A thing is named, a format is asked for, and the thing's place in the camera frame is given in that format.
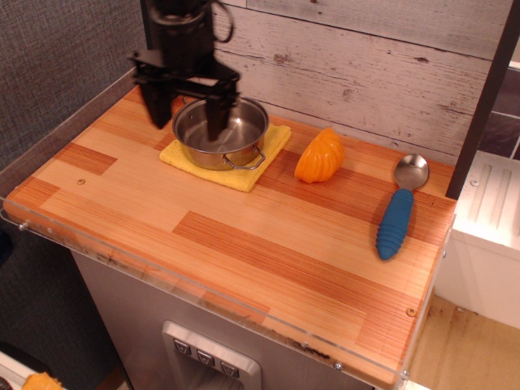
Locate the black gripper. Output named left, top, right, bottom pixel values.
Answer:
left=131, top=11, right=240, bottom=141

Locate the silver steel pot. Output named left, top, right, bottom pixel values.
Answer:
left=172, top=97, right=270, bottom=171

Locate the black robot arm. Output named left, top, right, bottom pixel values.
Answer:
left=130, top=1, right=240, bottom=141

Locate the yellow folded cloth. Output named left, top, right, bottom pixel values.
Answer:
left=159, top=124, right=292, bottom=193

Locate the orange plastic pepper half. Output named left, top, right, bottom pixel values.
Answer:
left=293, top=128, right=345, bottom=184

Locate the clear acrylic left guard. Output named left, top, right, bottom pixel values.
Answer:
left=1, top=67, right=135, bottom=198

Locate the clear acrylic guard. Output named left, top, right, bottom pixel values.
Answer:
left=4, top=189, right=417, bottom=388
left=1, top=67, right=135, bottom=198

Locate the silver toy fridge cabinet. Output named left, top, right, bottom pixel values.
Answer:
left=73, top=253, right=370, bottom=389

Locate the ice dispenser button panel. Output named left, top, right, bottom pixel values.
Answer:
left=162, top=321, right=262, bottom=389

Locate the clear acrylic front guard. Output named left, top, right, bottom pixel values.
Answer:
left=4, top=189, right=417, bottom=388

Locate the orange toy at corner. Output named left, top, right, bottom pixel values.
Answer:
left=21, top=372, right=63, bottom=390

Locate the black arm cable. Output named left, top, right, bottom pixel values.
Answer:
left=210, top=0, right=236, bottom=44

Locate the dark left vertical post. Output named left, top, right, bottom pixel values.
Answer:
left=140, top=0, right=160, bottom=50

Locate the dark vertical post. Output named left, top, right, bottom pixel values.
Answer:
left=140, top=0, right=160, bottom=50
left=445, top=0, right=519, bottom=200

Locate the blue handled metal spoon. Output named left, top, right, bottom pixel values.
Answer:
left=375, top=154, right=429, bottom=261

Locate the dark right vertical post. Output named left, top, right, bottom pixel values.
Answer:
left=445, top=0, right=519, bottom=200

